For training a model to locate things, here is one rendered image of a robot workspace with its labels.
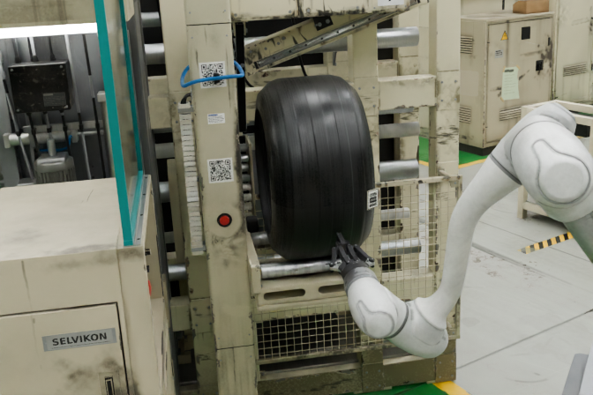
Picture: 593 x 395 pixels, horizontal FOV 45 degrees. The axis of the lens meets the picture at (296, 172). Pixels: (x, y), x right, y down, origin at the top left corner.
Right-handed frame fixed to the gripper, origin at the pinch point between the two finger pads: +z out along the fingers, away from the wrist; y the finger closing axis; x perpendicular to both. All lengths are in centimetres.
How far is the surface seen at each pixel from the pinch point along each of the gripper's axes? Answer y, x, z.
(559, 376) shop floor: -111, 112, 55
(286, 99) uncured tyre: 11.4, -37.5, 21.0
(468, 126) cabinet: -219, 138, 424
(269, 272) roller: 19.9, 14.6, 11.5
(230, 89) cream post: 27, -40, 27
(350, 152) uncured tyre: -4.2, -25.2, 6.4
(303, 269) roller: 9.5, 14.7, 11.5
